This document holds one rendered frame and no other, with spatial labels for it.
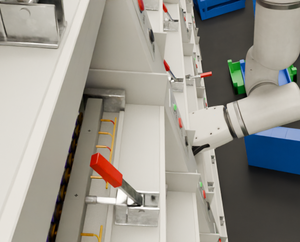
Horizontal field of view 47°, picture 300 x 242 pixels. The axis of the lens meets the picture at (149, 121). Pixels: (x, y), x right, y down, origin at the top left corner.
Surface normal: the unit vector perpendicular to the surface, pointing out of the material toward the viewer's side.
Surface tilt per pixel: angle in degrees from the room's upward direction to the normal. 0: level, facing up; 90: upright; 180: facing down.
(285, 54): 91
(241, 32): 0
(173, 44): 21
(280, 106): 48
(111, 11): 90
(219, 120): 6
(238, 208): 0
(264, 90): 12
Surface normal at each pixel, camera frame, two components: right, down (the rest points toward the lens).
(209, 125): -0.44, -0.65
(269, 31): -0.61, 0.60
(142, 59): -0.02, 0.70
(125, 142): 0.07, -0.72
